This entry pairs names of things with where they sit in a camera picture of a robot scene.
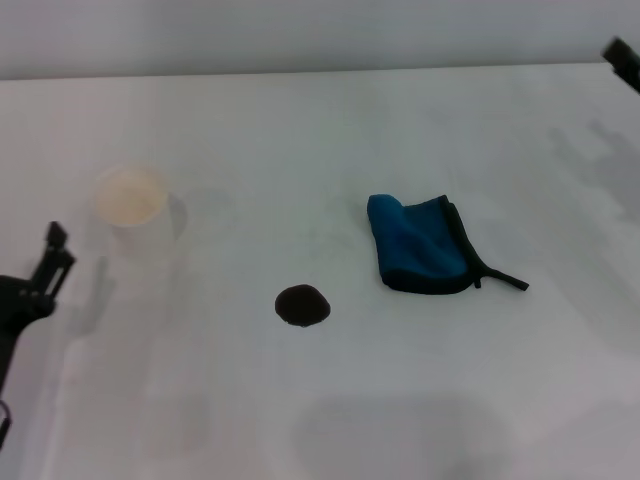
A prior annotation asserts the translucent white plastic cup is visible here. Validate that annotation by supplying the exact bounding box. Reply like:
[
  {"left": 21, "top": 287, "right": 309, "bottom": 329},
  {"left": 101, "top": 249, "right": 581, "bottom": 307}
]
[{"left": 93, "top": 163, "right": 175, "bottom": 264}]

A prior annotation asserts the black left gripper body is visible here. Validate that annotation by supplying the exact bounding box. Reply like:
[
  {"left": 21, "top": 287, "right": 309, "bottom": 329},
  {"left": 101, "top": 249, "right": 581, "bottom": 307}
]
[{"left": 0, "top": 273, "right": 56, "bottom": 386}]

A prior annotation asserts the black water stain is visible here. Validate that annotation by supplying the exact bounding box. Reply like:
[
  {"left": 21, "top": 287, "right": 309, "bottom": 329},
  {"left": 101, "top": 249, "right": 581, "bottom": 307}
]
[{"left": 274, "top": 283, "right": 332, "bottom": 329}]

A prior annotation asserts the blue rag with black trim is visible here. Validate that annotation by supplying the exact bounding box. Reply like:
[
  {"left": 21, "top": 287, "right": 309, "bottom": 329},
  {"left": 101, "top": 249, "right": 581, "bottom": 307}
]
[{"left": 367, "top": 193, "right": 531, "bottom": 296}]

